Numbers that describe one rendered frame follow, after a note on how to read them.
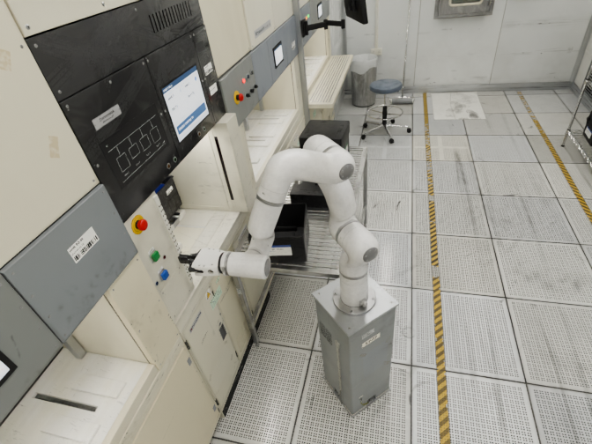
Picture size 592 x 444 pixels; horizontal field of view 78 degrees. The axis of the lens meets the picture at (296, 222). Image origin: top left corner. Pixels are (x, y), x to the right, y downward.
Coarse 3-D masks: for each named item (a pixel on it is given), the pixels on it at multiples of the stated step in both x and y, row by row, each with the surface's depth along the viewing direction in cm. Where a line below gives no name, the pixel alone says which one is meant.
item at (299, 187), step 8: (296, 184) 225; (304, 184) 224; (312, 184) 223; (296, 192) 218; (304, 192) 217; (312, 192) 216; (320, 192) 216; (296, 200) 219; (304, 200) 218; (312, 200) 216; (320, 200) 215; (312, 208) 220; (320, 208) 219; (328, 208) 218
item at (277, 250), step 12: (288, 204) 198; (300, 204) 197; (288, 216) 203; (300, 216) 202; (276, 228) 205; (288, 228) 204; (300, 228) 206; (276, 240) 178; (288, 240) 178; (300, 240) 177; (276, 252) 183; (288, 252) 183; (300, 252) 182
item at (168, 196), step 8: (168, 176) 198; (168, 184) 195; (160, 192) 188; (168, 192) 195; (176, 192) 202; (160, 200) 189; (168, 200) 196; (176, 200) 203; (168, 208) 196; (176, 208) 203; (168, 216) 196
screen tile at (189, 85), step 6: (192, 78) 152; (186, 84) 148; (192, 84) 152; (198, 84) 157; (186, 90) 148; (198, 90) 157; (192, 96) 153; (198, 96) 158; (192, 102) 153; (198, 102) 158; (192, 108) 154
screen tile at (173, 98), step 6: (174, 90) 141; (168, 96) 137; (174, 96) 141; (180, 96) 145; (168, 102) 138; (174, 102) 141; (186, 102) 149; (180, 108) 145; (186, 108) 149; (174, 114) 142; (180, 114) 145; (186, 114) 149; (174, 120) 142
